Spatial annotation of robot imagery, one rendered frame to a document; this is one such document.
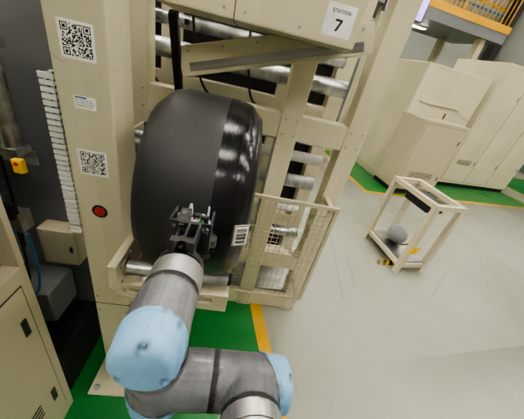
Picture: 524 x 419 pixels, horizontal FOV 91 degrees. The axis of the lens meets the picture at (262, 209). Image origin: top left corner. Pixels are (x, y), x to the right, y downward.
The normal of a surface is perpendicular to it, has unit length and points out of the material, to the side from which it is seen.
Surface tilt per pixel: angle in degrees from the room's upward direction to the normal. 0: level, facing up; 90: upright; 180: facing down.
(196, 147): 45
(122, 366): 84
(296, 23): 90
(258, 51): 90
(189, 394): 54
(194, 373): 16
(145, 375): 84
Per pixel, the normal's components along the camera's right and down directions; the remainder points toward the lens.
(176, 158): 0.15, -0.08
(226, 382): 0.17, -0.45
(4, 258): 0.02, 0.53
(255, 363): 0.18, -0.96
